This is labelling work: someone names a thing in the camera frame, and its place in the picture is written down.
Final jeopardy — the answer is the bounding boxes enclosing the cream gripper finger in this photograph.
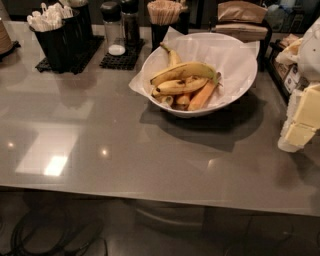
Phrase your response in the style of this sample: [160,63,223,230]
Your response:
[278,122,316,152]

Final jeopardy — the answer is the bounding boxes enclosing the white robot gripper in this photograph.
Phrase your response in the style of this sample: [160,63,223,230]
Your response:
[293,17,320,130]

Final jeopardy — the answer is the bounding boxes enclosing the large yellow banana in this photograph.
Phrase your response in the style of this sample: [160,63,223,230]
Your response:
[150,61,217,86]

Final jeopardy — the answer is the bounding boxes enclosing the orange-toned banana right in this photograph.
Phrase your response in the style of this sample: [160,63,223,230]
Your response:
[187,79,218,111]

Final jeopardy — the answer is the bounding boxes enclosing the spotted yellow banana middle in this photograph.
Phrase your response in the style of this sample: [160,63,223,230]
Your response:
[155,76,208,95]

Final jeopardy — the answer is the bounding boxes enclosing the white bowl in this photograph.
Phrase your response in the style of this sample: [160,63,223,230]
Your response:
[141,32,259,119]

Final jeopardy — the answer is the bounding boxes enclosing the white paper bowl liner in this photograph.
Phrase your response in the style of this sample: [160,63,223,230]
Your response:
[128,26,261,110]

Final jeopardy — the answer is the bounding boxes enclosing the small banana bottom left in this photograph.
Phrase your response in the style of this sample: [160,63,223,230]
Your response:
[151,88,174,106]

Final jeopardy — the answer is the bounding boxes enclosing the upright banana at back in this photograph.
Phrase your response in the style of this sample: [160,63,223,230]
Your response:
[160,42,182,67]

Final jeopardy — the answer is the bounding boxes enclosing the black condiment packet rack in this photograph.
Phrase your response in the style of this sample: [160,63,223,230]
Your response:
[266,34,309,103]

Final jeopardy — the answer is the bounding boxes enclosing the black cup with stirrers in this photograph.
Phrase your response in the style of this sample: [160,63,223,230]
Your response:
[151,24,169,50]

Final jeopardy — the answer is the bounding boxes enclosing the black rubber mat centre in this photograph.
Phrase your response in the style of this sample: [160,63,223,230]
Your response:
[100,39,145,70]

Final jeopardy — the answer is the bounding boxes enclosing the black rubber mat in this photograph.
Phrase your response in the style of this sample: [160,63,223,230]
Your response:
[35,35,104,74]
[100,39,145,70]

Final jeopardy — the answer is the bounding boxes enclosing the dark pepper shaker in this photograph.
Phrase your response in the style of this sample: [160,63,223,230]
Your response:
[121,0,140,46]

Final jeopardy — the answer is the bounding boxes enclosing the salt shaker black lid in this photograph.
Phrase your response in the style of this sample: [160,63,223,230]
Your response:
[100,1,126,56]

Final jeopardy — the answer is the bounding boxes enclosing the black rubber mat left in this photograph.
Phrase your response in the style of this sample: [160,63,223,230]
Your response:
[35,35,104,74]

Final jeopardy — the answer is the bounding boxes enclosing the black cutlery holder bin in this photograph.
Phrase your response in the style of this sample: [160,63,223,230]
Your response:
[29,10,83,73]

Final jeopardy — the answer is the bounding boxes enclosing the white plastic cutlery bundle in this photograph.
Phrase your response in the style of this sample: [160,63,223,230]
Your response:
[27,2,73,32]

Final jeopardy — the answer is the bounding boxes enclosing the black cables under table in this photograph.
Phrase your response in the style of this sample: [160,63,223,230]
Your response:
[0,199,109,256]

